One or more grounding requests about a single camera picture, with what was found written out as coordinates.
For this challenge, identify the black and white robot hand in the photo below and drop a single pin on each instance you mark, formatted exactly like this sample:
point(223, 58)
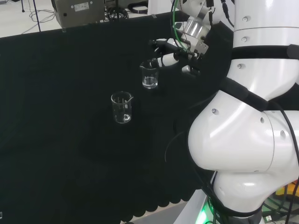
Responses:
point(168, 44)

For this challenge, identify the clear glass beaker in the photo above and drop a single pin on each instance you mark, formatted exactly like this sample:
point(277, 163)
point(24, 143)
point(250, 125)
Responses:
point(149, 81)
point(121, 117)

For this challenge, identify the clear cloth clip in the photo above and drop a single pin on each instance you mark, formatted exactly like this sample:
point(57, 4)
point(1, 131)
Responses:
point(63, 30)
point(154, 16)

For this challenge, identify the black stand pole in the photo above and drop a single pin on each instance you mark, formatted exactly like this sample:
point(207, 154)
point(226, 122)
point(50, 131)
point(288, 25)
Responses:
point(117, 10)

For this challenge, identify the grey metal cabinet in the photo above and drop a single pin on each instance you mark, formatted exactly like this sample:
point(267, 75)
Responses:
point(79, 14)

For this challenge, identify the black bench cloth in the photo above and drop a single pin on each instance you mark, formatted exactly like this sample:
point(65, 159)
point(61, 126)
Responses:
point(58, 116)

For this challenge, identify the black tripod stand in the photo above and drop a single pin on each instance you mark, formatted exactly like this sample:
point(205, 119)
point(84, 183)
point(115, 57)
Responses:
point(35, 16)

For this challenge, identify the yellow stop button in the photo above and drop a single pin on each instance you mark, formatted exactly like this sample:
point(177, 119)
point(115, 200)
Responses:
point(288, 187)

